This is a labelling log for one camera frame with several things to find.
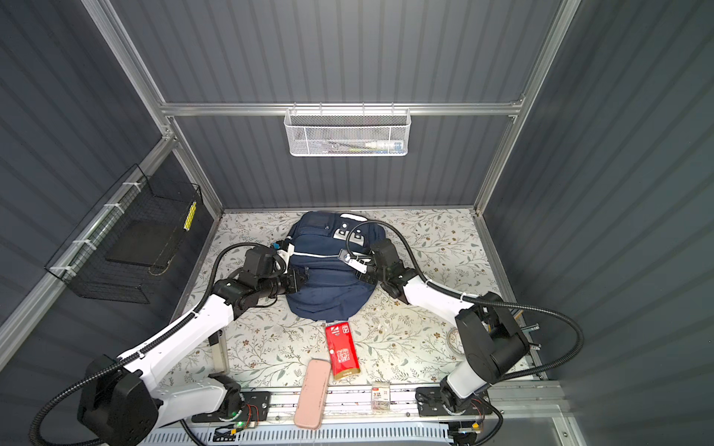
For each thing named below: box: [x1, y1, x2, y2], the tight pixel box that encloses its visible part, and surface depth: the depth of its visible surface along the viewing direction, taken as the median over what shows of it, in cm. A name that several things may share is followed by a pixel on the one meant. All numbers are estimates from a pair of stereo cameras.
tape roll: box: [446, 327, 465, 355], surface depth 86 cm
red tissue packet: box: [324, 321, 361, 381], surface depth 85 cm
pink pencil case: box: [293, 358, 331, 430], surface depth 75 cm
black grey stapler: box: [208, 329, 230, 375], surface depth 81 cm
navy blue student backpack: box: [285, 210, 387, 322], surface depth 88 cm
